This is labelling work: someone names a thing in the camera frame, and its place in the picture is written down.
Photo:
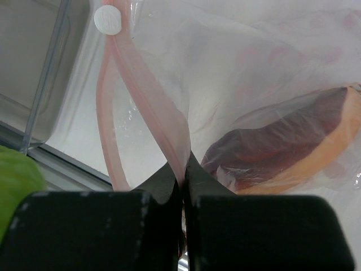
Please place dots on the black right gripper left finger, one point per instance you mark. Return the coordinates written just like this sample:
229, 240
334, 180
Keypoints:
135, 230

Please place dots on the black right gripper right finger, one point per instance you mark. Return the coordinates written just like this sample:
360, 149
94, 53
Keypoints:
226, 231

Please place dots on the orange red toy hot dog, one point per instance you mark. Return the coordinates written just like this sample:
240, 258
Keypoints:
292, 149

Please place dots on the green toy lime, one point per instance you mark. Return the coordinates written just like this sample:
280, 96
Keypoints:
20, 176

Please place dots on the clear pink zip top bag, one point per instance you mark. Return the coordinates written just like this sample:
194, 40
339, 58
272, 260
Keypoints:
176, 76

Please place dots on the clear grey plastic bin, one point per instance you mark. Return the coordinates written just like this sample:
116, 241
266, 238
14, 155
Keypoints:
40, 41

